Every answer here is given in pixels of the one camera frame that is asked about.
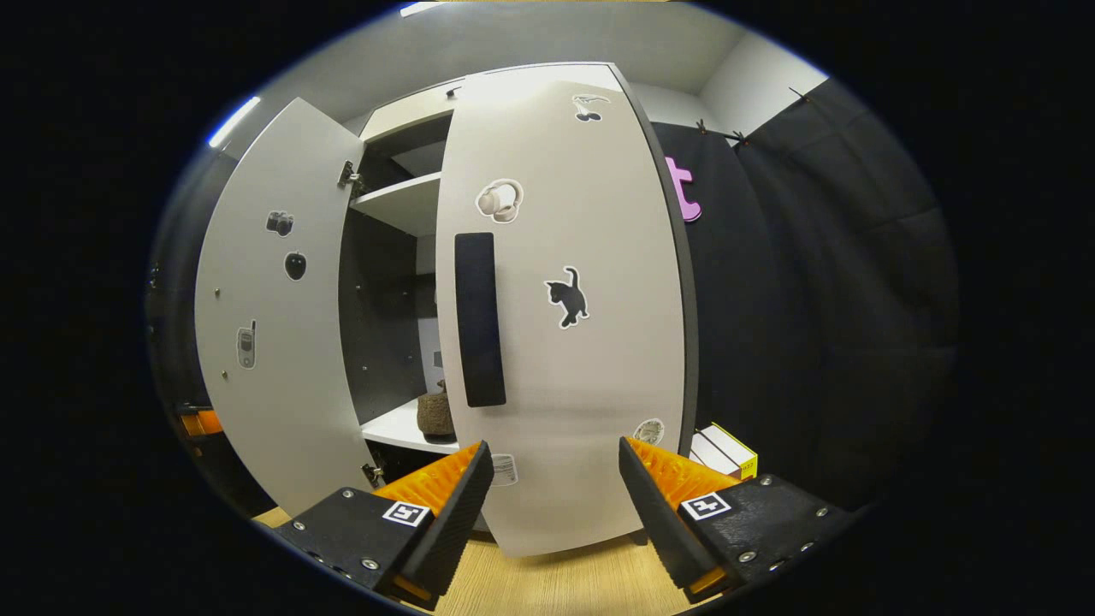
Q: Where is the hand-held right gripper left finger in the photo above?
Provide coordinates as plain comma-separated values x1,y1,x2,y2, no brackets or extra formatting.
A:
272,441,495,610

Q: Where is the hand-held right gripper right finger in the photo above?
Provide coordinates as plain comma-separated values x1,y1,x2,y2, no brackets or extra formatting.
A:
618,436,856,600

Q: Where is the white shoe cabinet door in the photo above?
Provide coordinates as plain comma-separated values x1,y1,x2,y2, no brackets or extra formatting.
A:
435,62,701,559
195,97,382,517

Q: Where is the brown fuzzy shoe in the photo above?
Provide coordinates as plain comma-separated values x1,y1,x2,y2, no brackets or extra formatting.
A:
417,381,456,437

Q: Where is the white grey shoe cabinet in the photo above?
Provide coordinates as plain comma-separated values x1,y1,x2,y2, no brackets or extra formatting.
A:
338,79,467,489

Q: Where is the white yellow cardboard box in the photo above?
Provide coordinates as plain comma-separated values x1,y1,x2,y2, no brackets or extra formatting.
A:
689,422,759,480

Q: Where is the black backdrop cloth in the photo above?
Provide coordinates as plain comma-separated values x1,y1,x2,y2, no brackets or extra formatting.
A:
650,77,963,514

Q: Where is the black door handle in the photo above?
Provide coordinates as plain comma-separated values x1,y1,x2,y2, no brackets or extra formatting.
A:
454,231,507,407

